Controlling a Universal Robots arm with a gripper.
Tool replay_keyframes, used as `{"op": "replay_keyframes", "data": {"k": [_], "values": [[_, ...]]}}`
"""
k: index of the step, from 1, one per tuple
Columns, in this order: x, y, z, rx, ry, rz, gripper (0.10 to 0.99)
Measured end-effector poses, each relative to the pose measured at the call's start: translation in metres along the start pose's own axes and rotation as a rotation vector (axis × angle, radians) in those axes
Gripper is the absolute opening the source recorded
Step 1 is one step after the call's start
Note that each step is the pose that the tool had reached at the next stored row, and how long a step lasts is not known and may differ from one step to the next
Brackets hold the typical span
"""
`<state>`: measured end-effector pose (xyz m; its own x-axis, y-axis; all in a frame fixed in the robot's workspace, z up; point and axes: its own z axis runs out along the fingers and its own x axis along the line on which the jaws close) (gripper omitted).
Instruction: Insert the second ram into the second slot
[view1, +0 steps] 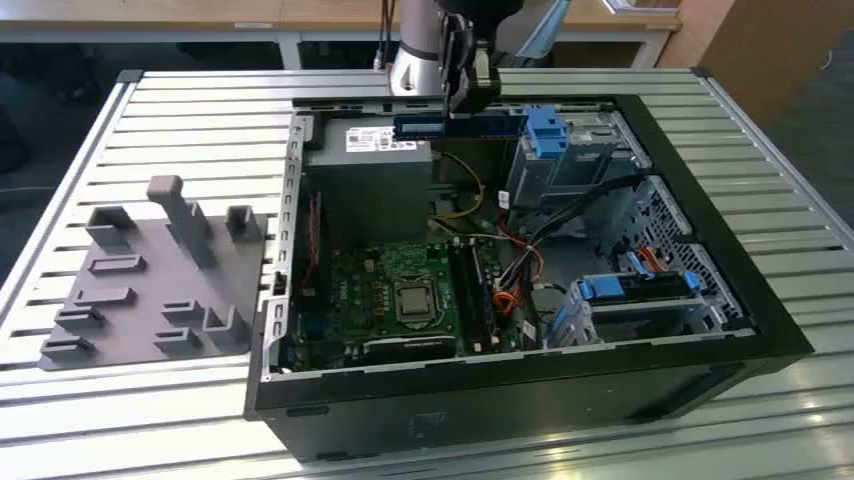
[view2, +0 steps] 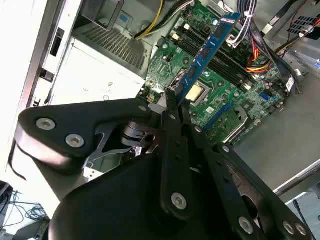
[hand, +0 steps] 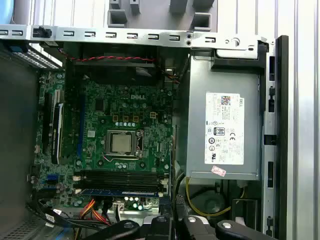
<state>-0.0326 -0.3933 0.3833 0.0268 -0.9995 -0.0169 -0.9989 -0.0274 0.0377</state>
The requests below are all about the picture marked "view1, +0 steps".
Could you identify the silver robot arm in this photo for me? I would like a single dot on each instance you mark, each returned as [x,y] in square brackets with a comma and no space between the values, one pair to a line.
[416,50]

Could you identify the silver CPU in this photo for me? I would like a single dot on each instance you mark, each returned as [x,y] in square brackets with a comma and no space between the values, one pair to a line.
[415,301]

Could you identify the RAM slot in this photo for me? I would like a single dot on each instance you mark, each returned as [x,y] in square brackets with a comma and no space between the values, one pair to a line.
[466,295]

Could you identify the grey parts rack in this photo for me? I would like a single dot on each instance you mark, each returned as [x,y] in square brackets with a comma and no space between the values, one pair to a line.
[147,280]

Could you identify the blue RAM stick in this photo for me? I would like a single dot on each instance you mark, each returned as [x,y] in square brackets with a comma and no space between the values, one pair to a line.
[486,300]
[420,129]

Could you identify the grey power supply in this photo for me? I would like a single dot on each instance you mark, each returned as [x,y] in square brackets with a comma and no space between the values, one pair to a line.
[367,200]

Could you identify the metal drive cage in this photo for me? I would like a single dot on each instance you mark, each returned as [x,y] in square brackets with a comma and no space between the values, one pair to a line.
[587,165]

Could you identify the green motherboard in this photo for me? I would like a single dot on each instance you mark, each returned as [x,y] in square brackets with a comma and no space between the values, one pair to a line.
[353,280]

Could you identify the blue disk carrier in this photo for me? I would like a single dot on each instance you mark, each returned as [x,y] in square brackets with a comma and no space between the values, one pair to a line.
[603,290]

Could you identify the blue drive latch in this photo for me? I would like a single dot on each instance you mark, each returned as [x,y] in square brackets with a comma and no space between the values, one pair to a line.
[543,132]

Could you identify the black graphics card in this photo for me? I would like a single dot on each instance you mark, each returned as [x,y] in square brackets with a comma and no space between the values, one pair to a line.
[410,346]

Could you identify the pale blue teach pendant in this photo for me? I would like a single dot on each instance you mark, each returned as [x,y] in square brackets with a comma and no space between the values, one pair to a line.
[543,30]

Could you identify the wooden cabinet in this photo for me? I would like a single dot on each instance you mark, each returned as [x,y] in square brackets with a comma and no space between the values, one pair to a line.
[767,50]

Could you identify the round black fan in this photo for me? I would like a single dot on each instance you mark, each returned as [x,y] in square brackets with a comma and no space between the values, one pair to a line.
[552,305]

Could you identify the wooden desk white frame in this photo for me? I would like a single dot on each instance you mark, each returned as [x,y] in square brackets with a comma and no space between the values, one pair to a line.
[200,12]

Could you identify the metal disk bay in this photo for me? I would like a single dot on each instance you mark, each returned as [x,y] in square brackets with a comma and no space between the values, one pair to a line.
[640,320]

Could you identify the black PC case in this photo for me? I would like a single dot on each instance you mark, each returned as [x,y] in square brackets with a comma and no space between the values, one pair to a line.
[467,400]

